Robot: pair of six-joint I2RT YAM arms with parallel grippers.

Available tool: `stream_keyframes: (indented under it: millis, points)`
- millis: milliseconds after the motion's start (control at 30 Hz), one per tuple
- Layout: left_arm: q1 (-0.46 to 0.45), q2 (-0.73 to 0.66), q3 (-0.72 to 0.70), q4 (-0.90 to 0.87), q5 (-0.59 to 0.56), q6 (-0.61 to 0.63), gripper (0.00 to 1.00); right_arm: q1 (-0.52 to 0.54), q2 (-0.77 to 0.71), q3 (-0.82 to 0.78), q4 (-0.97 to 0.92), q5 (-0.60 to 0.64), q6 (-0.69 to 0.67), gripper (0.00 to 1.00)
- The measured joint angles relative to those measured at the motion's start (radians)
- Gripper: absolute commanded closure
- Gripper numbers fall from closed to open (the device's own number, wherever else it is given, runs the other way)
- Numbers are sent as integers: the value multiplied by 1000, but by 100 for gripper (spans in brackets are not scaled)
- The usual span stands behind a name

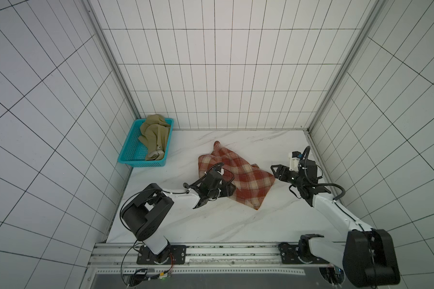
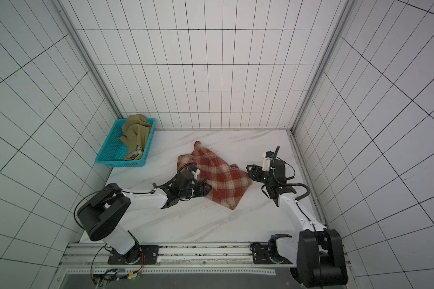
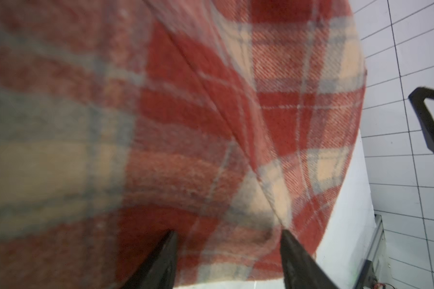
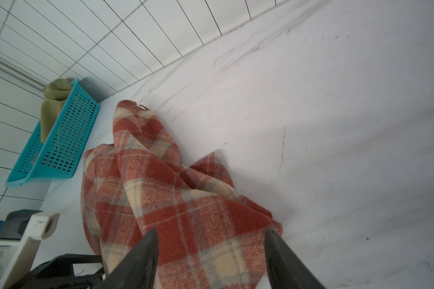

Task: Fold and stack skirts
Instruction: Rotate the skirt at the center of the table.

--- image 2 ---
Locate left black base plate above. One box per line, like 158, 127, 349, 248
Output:
107, 244, 159, 265

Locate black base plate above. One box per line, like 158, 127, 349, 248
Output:
250, 242, 277, 264
107, 244, 159, 265

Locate left electronics wiring board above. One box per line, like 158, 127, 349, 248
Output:
90, 253, 146, 289

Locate aluminium mounting rail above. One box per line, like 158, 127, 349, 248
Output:
60, 242, 295, 270

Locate red plaid skirt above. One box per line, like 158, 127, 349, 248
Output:
177, 141, 253, 210

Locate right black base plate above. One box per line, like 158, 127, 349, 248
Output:
250, 242, 277, 264

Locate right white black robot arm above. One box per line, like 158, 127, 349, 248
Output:
247, 157, 348, 288

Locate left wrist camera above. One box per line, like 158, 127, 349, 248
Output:
190, 167, 200, 182

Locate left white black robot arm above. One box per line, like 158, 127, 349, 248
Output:
75, 170, 212, 264

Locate olive green skirt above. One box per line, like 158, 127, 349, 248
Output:
119, 114, 152, 161

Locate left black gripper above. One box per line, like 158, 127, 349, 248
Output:
180, 182, 212, 199

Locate teal plastic basket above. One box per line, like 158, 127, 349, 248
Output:
96, 118, 156, 167

